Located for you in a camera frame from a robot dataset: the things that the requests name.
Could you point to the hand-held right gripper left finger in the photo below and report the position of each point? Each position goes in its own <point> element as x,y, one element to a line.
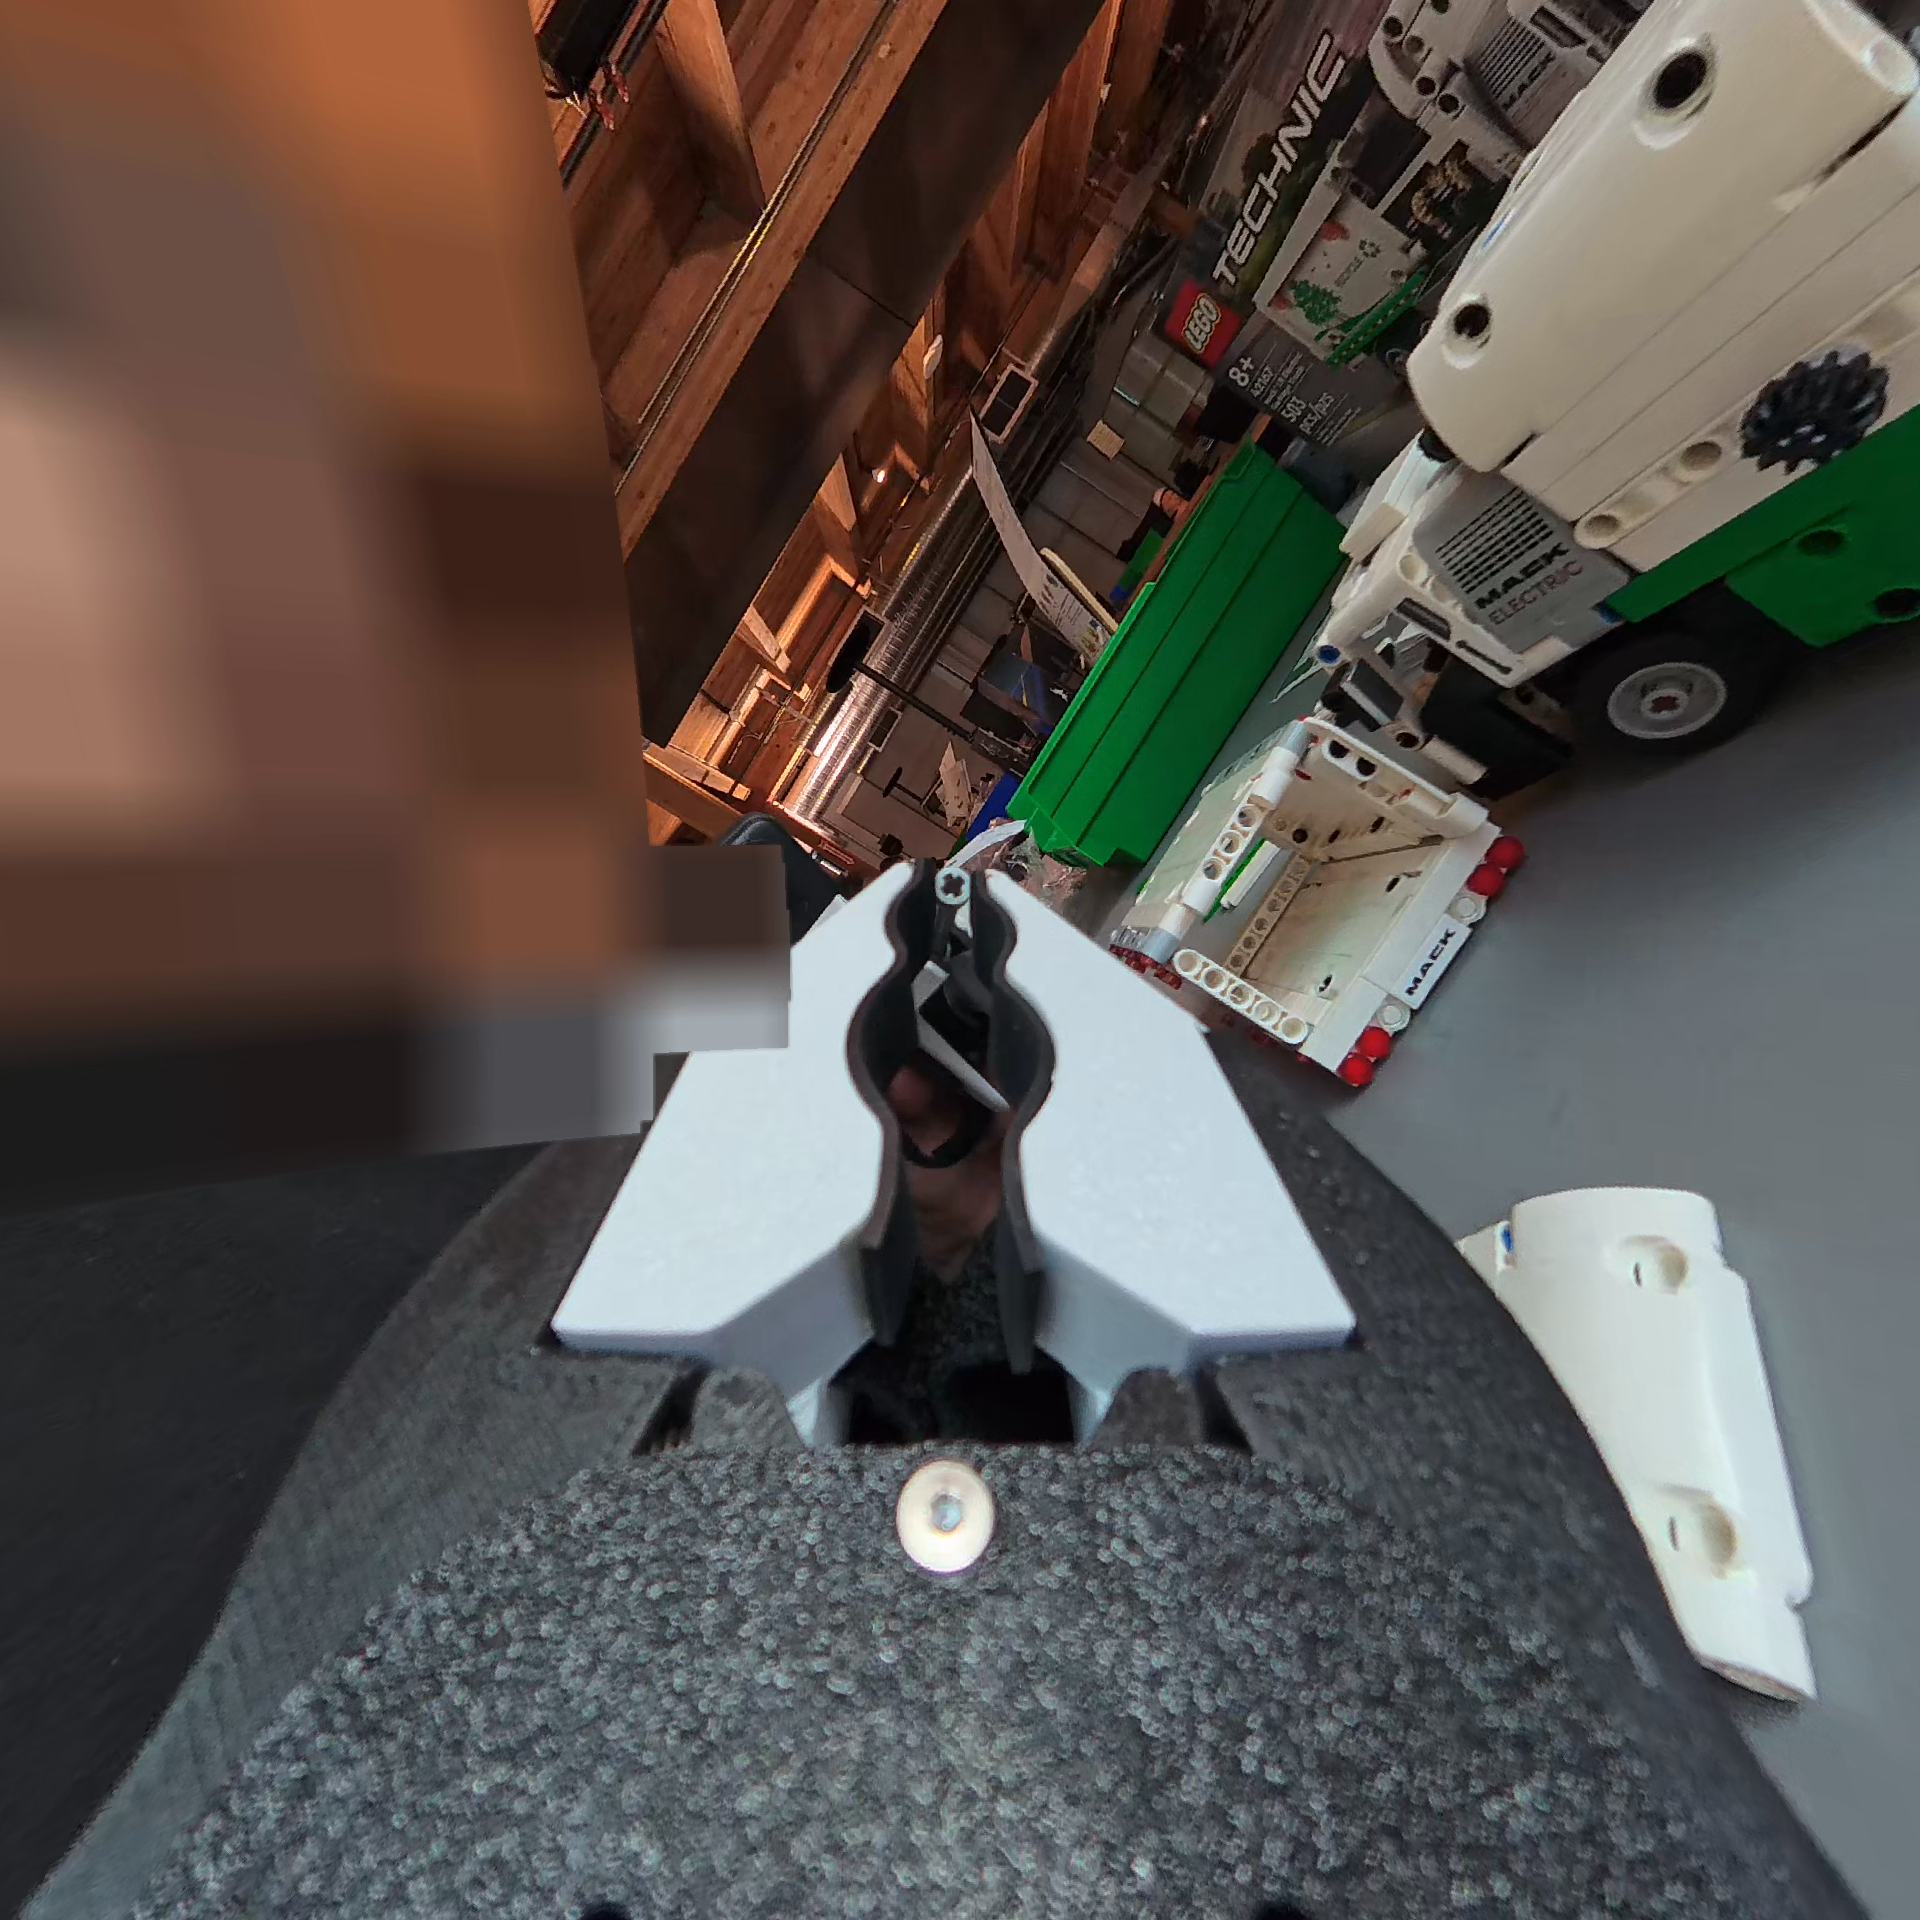
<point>735,1201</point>

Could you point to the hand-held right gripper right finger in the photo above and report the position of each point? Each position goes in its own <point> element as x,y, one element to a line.
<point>1185,1185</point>

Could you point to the white curved lego panel assembly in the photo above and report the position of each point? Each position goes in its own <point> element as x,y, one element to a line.
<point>1635,1350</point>

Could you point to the white lego container box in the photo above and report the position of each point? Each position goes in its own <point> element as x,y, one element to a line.
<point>1351,885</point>

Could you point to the lego set cardboard box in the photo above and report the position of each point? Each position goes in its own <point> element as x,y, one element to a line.
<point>1304,224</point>

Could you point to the white green lego truck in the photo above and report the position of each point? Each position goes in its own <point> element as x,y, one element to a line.
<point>1650,300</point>

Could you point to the white hanging banner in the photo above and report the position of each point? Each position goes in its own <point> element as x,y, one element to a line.
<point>1005,519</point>

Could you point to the green plastic bin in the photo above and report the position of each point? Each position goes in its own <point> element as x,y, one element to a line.
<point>1185,675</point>

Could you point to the dark rectangular ventilation duct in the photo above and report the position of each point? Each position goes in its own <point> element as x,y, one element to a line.
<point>841,375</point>

